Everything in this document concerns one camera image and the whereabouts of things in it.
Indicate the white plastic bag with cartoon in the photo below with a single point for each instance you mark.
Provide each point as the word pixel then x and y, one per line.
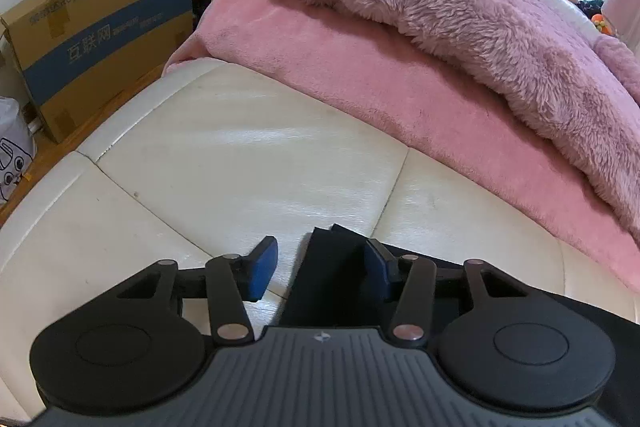
pixel 17 147

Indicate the pink bed sheet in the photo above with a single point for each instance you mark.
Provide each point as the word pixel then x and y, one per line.
pixel 372 72

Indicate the orange plush toy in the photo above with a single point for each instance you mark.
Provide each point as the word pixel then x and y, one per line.
pixel 600 22

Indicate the cardboard box with blue band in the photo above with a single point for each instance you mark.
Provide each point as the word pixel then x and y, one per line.
pixel 76 55

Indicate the fluffy pink blanket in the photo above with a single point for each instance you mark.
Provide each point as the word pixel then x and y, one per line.
pixel 550 76

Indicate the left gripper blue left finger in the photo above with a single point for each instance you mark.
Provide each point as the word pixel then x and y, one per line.
pixel 231 281

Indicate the black pants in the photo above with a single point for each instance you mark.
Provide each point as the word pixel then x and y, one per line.
pixel 330 290

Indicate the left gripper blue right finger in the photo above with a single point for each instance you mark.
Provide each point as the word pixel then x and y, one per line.
pixel 405 287

